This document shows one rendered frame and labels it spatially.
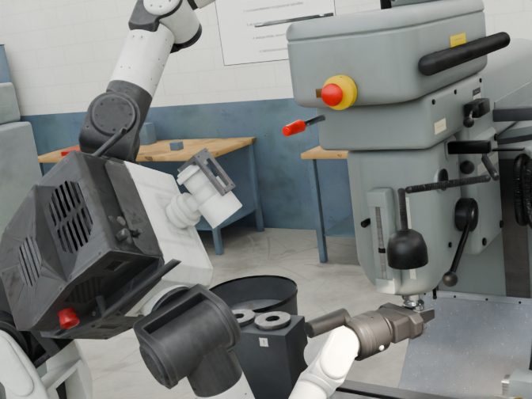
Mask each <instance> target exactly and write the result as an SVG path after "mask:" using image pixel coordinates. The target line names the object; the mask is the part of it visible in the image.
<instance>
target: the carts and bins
mask: <svg viewBox="0 0 532 399"><path fill-rule="evenodd" d="M296 288H297V290H296ZM209 291H211V292H212V293H214V294H215V295H217V296H218V297H220V298H221V299H222V300H223V301H224V302H225V303H226V304H227V305H228V307H229V308H230V309H231V311H232V310H251V311H253V312H254V313H263V314H266V313H269V312H276V311H281V312H286V313H288V314H290V315H298V305H297V293H298V287H297V283H296V282H295V281H294V280H292V279H289V278H287V277H283V276H278V275H252V276H246V277H241V278H237V279H232V280H229V281H226V282H224V283H220V284H218V285H216V286H214V287H212V288H211V289H209Z"/></svg>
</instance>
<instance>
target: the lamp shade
mask: <svg viewBox="0 0 532 399"><path fill-rule="evenodd" d="M386 254H387V262H388V266H389V267H391V268H394V269H400V270H409V269H415V268H421V267H423V266H425V265H426V264H427V263H428V247H427V245H426V243H425V241H424V238H423V236H422V234H420V233H419V232H417V231H415V230H413V229H408V230H397V231H396V232H395V233H394V234H392V235H391V236H390V237H389V241H388V245H387V249H386Z"/></svg>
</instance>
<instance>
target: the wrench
mask: <svg viewBox="0 0 532 399"><path fill-rule="evenodd" d="M331 16H334V14H333V13H323V14H316V15H310V16H304V17H303V16H301V17H295V18H289V19H283V20H278V21H268V22H263V23H257V24H255V25H254V27H255V28H259V27H264V26H271V25H280V24H286V23H291V22H296V21H305V20H311V19H315V18H321V17H331Z"/></svg>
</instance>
